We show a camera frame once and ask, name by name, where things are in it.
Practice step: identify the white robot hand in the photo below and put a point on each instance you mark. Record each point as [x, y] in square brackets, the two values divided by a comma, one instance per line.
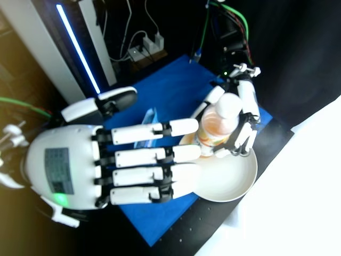
[249, 101]
[58, 165]

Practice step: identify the orange juice bottle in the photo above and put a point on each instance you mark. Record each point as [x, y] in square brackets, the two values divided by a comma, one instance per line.
[218, 125]

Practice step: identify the blue plastic snack bag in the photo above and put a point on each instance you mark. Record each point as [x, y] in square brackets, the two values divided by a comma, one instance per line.
[150, 116]

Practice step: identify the white round plate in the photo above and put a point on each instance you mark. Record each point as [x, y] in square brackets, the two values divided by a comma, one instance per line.
[229, 178]

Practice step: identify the white column with blue light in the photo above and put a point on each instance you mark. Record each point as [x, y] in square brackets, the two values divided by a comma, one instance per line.
[48, 53]

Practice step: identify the white plug adapter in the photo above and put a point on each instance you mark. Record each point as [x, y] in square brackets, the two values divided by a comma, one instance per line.
[153, 42]

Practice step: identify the white power strip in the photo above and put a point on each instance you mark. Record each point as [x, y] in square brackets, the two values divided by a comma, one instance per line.
[137, 53]

